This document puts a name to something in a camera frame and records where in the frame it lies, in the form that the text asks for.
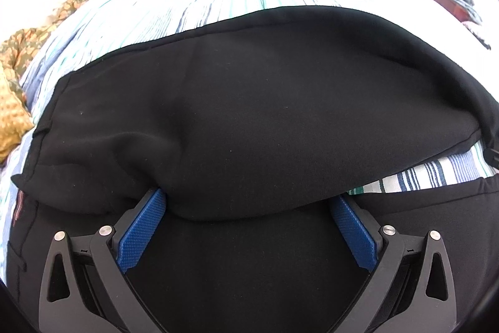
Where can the black pants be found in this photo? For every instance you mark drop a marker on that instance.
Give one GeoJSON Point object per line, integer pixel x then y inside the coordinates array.
{"type": "Point", "coordinates": [253, 103]}

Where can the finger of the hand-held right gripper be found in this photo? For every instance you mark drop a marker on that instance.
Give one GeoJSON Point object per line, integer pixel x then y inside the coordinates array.
{"type": "Point", "coordinates": [492, 153]}

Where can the brown wooden cabinet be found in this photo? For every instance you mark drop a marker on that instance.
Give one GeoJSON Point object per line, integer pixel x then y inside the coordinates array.
{"type": "Point", "coordinates": [448, 3]}

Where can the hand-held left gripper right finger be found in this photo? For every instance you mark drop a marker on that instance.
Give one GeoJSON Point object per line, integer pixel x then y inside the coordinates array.
{"type": "Point", "coordinates": [353, 229]}

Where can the pile of clothes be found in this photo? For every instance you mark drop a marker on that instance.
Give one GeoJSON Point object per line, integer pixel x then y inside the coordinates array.
{"type": "Point", "coordinates": [473, 17]}

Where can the striped bed sheet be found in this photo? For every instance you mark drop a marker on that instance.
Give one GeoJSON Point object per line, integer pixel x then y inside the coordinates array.
{"type": "Point", "coordinates": [117, 24]}

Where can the mustard yellow pillow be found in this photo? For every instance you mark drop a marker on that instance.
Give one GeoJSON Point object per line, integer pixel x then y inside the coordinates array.
{"type": "Point", "coordinates": [11, 114]}

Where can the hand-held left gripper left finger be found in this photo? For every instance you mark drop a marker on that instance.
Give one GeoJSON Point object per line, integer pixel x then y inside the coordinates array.
{"type": "Point", "coordinates": [142, 227]}

